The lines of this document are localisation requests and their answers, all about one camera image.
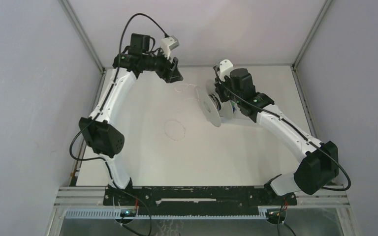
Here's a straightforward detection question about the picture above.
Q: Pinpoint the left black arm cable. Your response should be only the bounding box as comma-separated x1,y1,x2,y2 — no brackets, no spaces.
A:
69,13,170,183

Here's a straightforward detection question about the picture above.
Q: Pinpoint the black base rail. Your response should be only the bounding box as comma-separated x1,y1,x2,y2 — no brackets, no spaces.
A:
102,182,297,215

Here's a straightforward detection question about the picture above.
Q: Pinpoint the white slotted cable duct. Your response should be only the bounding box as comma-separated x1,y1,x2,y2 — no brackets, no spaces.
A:
64,208,279,220

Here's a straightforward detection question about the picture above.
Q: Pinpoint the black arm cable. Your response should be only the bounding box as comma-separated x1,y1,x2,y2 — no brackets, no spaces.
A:
213,65,352,192
69,13,170,183

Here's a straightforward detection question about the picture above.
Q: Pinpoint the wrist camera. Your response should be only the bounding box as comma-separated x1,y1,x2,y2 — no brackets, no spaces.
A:
214,59,233,80
160,35,179,59

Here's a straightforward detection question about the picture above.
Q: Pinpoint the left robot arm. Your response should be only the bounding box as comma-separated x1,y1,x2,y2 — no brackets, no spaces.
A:
79,33,183,205

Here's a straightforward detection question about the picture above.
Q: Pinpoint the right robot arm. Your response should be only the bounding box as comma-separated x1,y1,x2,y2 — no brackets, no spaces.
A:
214,66,340,205

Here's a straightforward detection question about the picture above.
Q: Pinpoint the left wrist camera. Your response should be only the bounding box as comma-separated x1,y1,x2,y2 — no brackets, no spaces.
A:
160,35,179,59

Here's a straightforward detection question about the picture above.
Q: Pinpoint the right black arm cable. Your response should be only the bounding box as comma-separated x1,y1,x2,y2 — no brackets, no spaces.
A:
213,65,352,192

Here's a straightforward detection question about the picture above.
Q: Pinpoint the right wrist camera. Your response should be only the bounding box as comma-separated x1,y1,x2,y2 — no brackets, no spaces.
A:
214,59,233,80

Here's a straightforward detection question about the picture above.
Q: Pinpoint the white cable spool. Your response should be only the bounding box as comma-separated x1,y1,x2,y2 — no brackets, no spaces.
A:
194,80,235,127

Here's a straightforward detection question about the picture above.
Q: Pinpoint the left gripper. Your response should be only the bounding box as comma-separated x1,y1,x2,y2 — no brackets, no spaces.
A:
142,46,183,84

